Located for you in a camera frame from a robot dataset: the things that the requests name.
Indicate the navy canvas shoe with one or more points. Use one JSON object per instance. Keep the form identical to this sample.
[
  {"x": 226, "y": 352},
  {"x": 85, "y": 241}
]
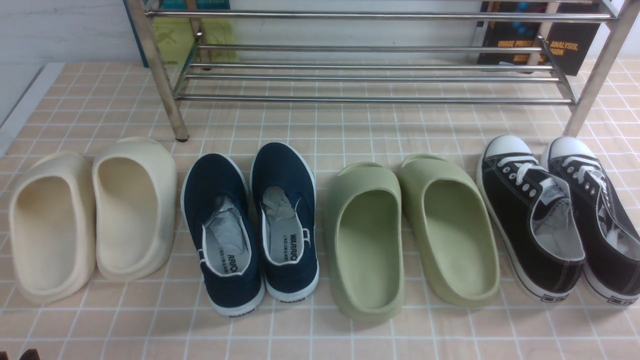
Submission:
[
  {"x": 215, "y": 208},
  {"x": 284, "y": 193}
]

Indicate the left green foam slipper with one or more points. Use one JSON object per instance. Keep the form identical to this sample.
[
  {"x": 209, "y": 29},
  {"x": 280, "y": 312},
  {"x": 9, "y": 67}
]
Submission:
[{"x": 363, "y": 235}]

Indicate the green foam slipper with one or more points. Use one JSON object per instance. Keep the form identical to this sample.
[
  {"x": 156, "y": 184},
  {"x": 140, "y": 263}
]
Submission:
[
  {"x": 452, "y": 229},
  {"x": 363, "y": 235}
]

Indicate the right green foam slipper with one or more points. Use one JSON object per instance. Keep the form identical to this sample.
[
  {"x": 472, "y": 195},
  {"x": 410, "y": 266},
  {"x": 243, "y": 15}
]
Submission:
[{"x": 452, "y": 229}]

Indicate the right cream foam slipper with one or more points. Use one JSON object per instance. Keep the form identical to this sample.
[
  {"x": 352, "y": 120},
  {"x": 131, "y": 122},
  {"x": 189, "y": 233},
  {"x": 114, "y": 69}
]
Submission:
[{"x": 135, "y": 182}]

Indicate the cream foam slipper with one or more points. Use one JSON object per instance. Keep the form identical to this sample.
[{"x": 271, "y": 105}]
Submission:
[
  {"x": 52, "y": 216},
  {"x": 135, "y": 182}
]

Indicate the yellow green book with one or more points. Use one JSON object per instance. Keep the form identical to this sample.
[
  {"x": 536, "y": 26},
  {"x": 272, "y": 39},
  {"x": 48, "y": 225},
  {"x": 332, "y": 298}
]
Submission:
[{"x": 175, "y": 38}]

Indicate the left black canvas sneaker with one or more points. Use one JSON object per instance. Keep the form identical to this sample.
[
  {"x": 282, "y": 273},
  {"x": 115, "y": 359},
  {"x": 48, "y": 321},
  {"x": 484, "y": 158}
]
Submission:
[{"x": 533, "y": 213}]

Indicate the black canvas sneaker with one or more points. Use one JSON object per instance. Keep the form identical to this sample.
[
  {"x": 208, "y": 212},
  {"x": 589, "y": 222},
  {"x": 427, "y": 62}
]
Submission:
[
  {"x": 533, "y": 213},
  {"x": 609, "y": 238}
]

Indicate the left cream foam slipper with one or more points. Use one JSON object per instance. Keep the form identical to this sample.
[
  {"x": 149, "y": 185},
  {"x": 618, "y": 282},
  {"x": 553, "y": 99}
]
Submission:
[{"x": 52, "y": 216}]

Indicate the black image processing book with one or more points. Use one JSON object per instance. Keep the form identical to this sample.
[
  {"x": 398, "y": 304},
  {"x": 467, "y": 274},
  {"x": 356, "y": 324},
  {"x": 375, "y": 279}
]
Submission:
[{"x": 569, "y": 43}]

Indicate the right black canvas sneaker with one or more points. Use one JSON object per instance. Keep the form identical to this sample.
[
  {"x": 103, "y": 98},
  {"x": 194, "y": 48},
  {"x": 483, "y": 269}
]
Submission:
[{"x": 609, "y": 238}]

